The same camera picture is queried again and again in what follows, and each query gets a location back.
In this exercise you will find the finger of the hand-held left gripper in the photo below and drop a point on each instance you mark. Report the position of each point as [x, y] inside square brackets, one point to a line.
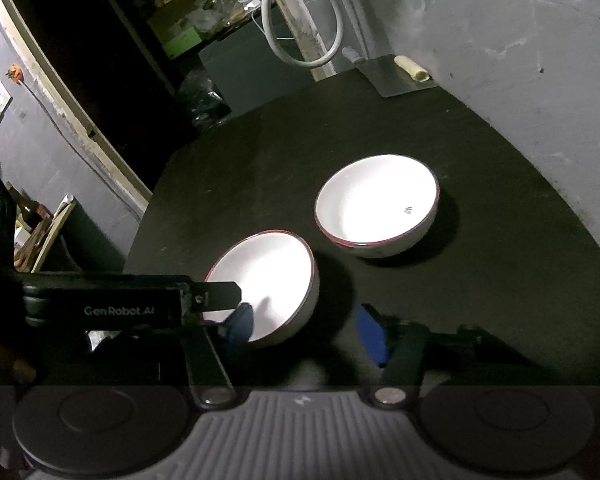
[215, 296]

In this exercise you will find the green box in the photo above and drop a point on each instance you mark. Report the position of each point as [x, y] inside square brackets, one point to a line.
[180, 42]

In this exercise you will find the dark glass bottle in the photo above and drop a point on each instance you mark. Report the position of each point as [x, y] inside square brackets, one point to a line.
[26, 205]

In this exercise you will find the person's left hand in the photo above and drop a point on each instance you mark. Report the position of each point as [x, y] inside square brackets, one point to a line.
[5, 360]

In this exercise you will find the black cabinet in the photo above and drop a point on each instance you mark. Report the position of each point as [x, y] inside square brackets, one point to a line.
[250, 67]

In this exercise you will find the pale door frame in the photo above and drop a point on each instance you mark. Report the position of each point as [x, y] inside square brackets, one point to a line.
[65, 110]

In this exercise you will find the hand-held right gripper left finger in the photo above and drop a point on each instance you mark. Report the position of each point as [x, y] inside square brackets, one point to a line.
[237, 325]

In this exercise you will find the white rolled paper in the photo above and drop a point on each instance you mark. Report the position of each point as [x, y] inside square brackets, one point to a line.
[65, 201]

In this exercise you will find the wooden counter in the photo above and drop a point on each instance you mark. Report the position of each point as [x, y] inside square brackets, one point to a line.
[55, 232]

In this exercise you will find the orange plug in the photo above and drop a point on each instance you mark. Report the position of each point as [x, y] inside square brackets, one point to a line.
[14, 72]

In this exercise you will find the black plastic bag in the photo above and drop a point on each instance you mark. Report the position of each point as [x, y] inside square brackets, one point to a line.
[205, 102]

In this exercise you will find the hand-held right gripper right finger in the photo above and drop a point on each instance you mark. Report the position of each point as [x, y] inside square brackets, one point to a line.
[372, 335]

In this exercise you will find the white ceramic bowl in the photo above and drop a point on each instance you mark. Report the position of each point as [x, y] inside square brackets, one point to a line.
[275, 280]
[375, 200]

